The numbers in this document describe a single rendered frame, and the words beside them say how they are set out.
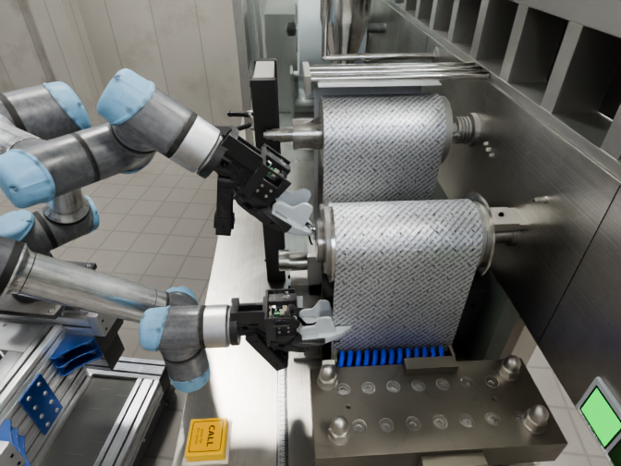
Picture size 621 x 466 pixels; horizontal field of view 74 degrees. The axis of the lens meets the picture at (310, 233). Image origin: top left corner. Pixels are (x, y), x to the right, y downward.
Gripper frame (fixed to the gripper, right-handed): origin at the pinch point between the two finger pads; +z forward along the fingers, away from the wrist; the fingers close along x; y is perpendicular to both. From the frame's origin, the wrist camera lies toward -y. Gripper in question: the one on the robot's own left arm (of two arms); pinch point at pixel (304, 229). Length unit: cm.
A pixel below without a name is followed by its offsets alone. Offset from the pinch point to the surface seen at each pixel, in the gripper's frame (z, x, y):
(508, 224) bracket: 24.2, -3.4, 23.1
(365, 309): 15.9, -7.2, -3.1
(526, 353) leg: 73, 6, 1
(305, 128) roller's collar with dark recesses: -4.9, 21.8, 7.7
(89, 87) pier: -90, 337, -177
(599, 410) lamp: 32.5, -30.4, 17.2
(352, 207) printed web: 3.1, -0.6, 8.5
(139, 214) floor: -4, 197, -169
